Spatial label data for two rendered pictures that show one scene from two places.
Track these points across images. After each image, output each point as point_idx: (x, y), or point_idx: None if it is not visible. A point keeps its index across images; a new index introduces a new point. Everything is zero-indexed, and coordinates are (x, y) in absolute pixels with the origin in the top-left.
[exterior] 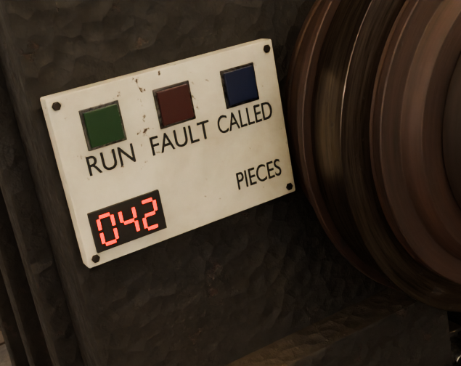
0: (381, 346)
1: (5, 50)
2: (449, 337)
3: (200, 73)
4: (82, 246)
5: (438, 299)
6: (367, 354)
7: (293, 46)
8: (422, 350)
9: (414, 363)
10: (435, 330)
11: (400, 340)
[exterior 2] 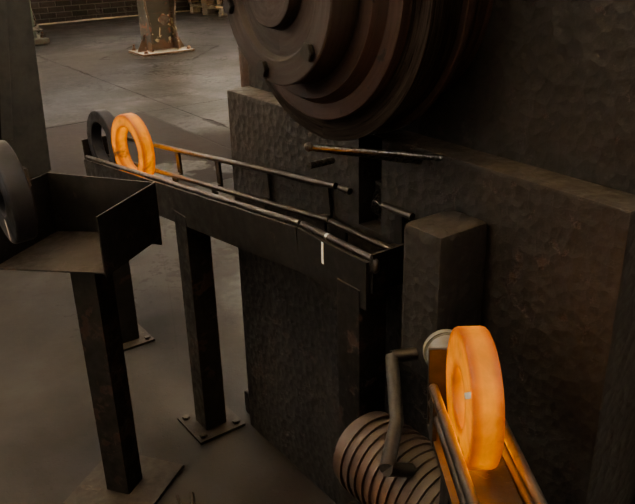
0: (319, 137)
1: None
2: (358, 171)
3: None
4: None
5: (276, 92)
6: (312, 135)
7: None
8: (341, 164)
9: (335, 168)
10: (350, 157)
11: (329, 143)
